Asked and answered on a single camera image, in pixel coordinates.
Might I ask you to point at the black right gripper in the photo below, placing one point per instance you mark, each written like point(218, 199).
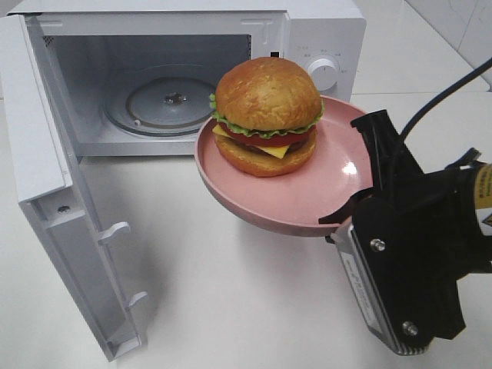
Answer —
point(433, 225)

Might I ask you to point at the pink round plate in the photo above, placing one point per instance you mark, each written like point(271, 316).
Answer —
point(292, 204)

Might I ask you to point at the toy hamburger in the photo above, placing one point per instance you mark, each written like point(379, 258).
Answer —
point(266, 112)

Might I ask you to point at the white microwave door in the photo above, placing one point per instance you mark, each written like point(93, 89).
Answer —
point(52, 191)

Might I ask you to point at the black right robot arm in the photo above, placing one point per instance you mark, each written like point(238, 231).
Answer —
point(439, 220)

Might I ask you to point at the upper white microwave knob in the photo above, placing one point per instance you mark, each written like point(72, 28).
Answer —
point(324, 72)

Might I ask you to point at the glass microwave turntable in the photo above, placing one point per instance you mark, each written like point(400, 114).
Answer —
point(162, 101)

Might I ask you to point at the white microwave oven body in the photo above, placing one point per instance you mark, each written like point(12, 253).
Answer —
point(92, 39)

